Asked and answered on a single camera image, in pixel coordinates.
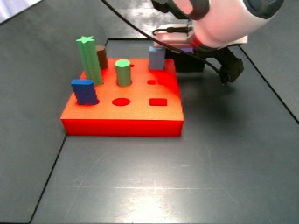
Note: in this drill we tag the black curved fixture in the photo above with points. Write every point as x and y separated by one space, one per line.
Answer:
184 63

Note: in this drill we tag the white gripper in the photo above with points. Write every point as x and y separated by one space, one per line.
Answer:
172 34

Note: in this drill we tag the purple rectangle block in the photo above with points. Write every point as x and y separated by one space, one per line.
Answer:
185 49

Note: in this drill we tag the dark blue peg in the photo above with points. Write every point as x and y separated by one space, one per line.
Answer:
84 92

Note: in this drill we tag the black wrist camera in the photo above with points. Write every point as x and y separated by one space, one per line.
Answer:
231 65

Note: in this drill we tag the light blue notched peg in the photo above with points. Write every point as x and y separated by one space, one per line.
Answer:
156 58

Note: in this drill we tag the red foam peg board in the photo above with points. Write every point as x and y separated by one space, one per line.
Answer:
144 109

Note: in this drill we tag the brown cylinder peg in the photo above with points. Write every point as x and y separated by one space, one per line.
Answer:
101 57

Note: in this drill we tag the green star peg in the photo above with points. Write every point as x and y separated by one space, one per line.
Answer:
89 58

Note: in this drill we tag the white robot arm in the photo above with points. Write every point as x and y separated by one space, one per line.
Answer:
219 23

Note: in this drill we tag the green cylinder peg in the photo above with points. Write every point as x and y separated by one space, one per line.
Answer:
123 72

